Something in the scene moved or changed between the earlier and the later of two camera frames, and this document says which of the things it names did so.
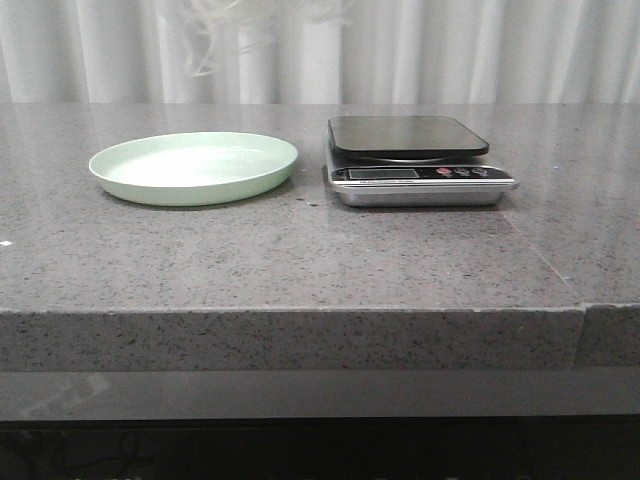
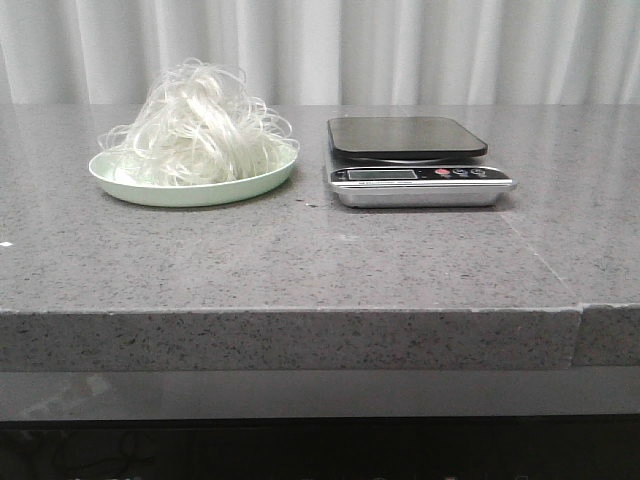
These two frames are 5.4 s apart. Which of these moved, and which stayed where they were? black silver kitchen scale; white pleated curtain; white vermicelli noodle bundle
Moved: white vermicelli noodle bundle
Stayed: black silver kitchen scale; white pleated curtain
